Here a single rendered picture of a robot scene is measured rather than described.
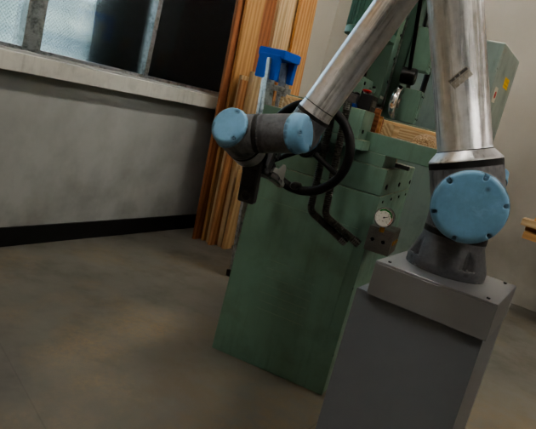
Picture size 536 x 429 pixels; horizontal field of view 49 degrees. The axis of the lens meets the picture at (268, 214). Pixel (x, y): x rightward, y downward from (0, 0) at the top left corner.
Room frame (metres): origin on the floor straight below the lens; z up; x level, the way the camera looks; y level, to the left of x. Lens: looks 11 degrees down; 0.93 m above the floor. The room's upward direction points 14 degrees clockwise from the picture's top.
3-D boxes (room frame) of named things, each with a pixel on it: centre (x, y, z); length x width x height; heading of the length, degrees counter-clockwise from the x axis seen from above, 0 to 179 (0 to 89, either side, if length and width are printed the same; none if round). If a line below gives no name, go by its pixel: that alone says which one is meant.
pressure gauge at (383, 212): (1.81, -0.35, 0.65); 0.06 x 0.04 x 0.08; 70
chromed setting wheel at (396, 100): (2.18, -0.35, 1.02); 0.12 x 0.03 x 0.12; 160
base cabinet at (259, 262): (2.21, -0.22, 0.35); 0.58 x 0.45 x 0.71; 160
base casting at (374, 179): (2.21, -0.23, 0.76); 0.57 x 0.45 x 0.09; 160
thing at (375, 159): (2.04, -0.16, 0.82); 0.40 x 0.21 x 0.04; 70
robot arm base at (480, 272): (1.40, -0.45, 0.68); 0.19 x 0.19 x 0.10
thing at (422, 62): (2.25, -0.40, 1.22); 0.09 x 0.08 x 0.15; 160
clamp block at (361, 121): (1.90, -0.17, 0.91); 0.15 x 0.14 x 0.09; 70
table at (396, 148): (1.98, -0.20, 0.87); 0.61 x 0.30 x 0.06; 70
